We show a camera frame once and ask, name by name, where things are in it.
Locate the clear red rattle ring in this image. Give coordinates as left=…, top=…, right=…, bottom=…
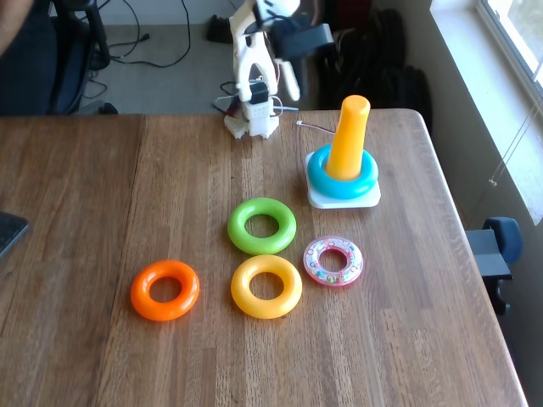
left=303, top=236, right=365, bottom=289

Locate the black office chair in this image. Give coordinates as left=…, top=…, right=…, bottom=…
left=44, top=0, right=112, bottom=115

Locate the yellow cone white base stacker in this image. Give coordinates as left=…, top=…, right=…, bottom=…
left=305, top=94, right=382, bottom=209

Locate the white window frame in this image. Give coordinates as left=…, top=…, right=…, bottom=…
left=430, top=0, right=543, bottom=224

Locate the person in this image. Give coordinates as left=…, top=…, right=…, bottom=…
left=0, top=0, right=56, bottom=115

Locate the green plastic ring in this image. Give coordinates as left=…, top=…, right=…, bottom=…
left=227, top=197, right=298, bottom=256

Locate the black power strip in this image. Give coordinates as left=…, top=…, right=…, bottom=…
left=205, top=14, right=235, bottom=43

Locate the yellow plastic ring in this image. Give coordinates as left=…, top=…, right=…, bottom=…
left=230, top=254, right=304, bottom=320

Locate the blue plastic ring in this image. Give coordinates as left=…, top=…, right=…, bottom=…
left=306, top=143, right=379, bottom=201

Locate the black backpack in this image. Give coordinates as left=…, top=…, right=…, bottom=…
left=317, top=8, right=432, bottom=126

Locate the long black floor cable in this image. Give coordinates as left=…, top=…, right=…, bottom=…
left=108, top=0, right=192, bottom=69

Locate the red white connector wire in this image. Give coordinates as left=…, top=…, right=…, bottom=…
left=295, top=120, right=339, bottom=137

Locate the dark flat device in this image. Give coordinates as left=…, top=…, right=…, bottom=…
left=0, top=211, right=31, bottom=259

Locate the black camera box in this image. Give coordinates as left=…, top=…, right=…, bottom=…
left=271, top=23, right=335, bottom=59

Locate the orange plastic ring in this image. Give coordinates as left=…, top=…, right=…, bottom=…
left=130, top=259, right=201, bottom=322

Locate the white blind cord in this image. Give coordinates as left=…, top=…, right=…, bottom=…
left=487, top=92, right=543, bottom=187

